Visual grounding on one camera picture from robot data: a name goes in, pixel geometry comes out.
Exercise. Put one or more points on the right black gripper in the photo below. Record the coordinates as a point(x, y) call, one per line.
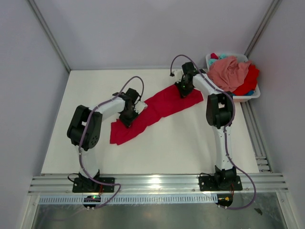
point(183, 93)

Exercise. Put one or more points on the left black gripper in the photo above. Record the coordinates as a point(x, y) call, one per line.
point(127, 122)

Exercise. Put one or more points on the crimson red t shirt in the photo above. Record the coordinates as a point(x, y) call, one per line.
point(163, 104)

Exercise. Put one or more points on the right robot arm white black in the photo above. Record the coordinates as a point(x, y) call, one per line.
point(219, 114)

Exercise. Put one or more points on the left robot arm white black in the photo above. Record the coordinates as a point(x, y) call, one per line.
point(85, 128)

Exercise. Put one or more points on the salmon pink t shirt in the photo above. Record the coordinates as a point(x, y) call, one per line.
point(228, 73)

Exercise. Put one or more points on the white plastic laundry basket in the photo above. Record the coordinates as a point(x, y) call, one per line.
point(255, 94)

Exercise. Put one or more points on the bright red t shirt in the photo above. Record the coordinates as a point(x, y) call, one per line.
point(249, 82)

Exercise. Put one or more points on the left controller board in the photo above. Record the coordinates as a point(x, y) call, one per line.
point(91, 201)

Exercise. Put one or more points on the controller board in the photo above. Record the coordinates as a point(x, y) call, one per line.
point(91, 201)
point(224, 201)

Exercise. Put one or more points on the right controller board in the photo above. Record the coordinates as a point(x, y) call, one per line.
point(224, 201)

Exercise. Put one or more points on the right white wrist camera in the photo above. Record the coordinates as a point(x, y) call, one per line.
point(177, 74)

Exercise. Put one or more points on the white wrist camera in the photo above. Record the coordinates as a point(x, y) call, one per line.
point(177, 74)
point(140, 106)

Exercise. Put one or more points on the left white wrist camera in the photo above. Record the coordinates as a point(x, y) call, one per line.
point(140, 106)

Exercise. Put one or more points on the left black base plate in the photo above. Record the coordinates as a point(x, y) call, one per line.
point(107, 184)

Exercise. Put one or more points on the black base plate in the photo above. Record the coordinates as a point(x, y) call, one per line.
point(209, 182)
point(107, 184)

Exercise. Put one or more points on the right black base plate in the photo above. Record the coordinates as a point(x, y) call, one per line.
point(209, 182)

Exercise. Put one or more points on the aluminium side rail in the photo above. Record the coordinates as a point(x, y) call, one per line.
point(256, 139)

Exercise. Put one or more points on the grey slotted cable duct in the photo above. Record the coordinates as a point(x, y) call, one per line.
point(132, 199)

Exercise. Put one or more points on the right corner aluminium post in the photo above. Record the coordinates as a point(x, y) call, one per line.
point(269, 14)

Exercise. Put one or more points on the corner aluminium post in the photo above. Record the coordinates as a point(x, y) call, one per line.
point(42, 22)
point(269, 14)

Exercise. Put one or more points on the aluminium front rail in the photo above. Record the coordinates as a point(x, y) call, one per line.
point(58, 184)

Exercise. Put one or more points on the left corner aluminium post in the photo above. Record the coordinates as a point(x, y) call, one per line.
point(42, 22)

